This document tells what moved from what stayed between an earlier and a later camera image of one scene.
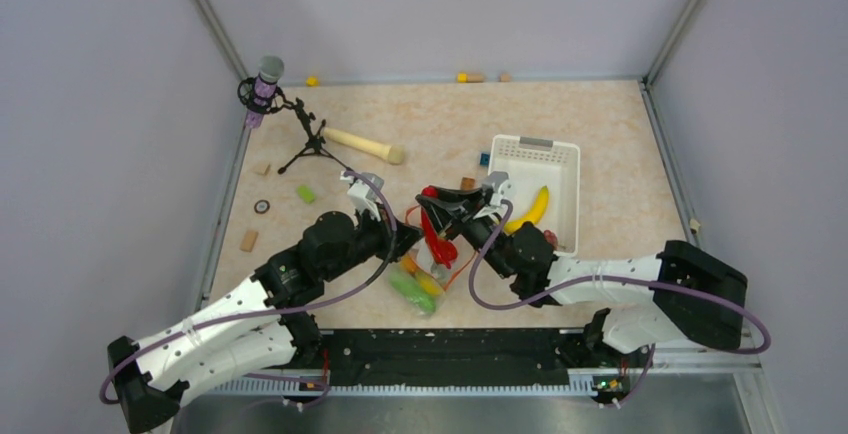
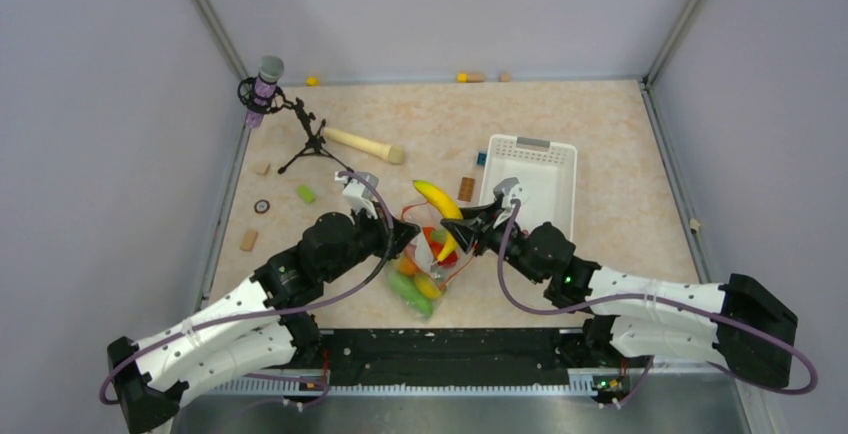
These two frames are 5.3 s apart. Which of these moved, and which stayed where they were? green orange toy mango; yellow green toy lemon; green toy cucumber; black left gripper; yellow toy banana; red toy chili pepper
Moved: red toy chili pepper; yellow toy banana
Stayed: green orange toy mango; green toy cucumber; black left gripper; yellow green toy lemon
